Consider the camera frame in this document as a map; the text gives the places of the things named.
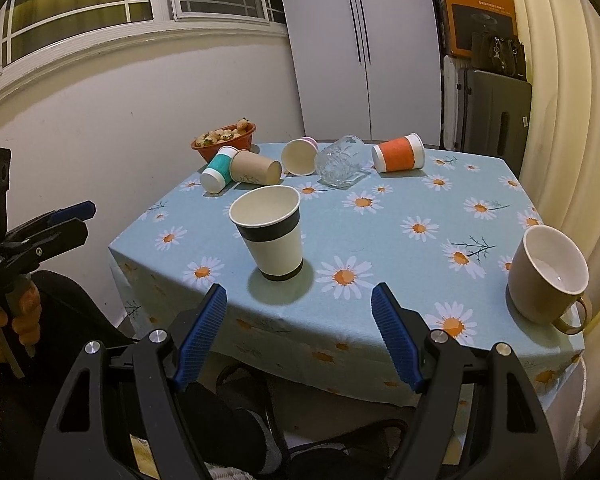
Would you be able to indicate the grey suitcase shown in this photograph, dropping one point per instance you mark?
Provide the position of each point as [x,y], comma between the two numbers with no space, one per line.
[490,120]

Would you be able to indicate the person's left hand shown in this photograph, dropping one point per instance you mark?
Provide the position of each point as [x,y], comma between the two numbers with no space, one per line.
[27,317]

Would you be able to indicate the beige ceramic mug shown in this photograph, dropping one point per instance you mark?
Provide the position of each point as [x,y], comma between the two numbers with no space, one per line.
[527,285]

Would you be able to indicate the white paper cup black band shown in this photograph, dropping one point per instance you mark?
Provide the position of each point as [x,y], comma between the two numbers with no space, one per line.
[275,255]

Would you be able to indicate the pink rim paper cup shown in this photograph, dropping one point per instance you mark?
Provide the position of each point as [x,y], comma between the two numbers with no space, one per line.
[297,157]

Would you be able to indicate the person's leg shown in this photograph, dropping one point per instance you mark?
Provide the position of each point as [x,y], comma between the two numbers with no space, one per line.
[80,310]

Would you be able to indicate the orange and white paper cup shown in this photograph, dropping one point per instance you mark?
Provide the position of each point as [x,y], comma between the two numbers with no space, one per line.
[400,155]

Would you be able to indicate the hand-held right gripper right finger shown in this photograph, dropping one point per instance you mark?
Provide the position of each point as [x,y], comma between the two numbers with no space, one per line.
[396,341]

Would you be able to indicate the teal and white paper cup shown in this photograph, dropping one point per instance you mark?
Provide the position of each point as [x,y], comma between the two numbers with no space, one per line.
[220,167]

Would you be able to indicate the clear cut glass cup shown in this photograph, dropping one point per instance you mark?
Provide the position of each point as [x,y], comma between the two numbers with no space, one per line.
[340,162]

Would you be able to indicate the blue daisy tablecloth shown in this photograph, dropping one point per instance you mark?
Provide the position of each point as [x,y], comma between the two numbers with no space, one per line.
[380,240]

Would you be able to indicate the white refrigerator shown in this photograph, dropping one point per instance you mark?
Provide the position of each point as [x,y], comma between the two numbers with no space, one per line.
[330,60]

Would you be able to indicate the white framed window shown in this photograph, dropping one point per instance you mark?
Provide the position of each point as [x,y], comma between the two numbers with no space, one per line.
[105,0]

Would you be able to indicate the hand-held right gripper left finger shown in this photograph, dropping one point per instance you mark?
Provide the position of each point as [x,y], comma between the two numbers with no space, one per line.
[200,342]

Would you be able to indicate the orange cardboard box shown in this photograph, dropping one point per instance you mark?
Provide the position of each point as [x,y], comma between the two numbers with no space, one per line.
[480,10]

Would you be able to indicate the red plastic bowl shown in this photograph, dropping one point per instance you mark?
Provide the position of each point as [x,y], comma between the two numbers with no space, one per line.
[241,143]

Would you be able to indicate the brown paper cup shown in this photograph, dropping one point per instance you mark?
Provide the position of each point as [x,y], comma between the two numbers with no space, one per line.
[252,165]

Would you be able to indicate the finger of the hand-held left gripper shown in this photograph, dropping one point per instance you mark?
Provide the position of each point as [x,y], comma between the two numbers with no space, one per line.
[72,209]
[67,234]

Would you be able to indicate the small round snacks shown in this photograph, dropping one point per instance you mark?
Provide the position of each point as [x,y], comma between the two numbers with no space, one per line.
[220,135]

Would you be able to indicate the cream curtain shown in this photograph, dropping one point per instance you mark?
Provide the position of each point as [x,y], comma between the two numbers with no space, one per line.
[565,110]

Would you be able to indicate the dark handbag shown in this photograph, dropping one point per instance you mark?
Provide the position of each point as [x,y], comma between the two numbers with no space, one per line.
[497,55]

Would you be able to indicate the white folded panel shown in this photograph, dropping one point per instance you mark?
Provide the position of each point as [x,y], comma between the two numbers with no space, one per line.
[450,105]

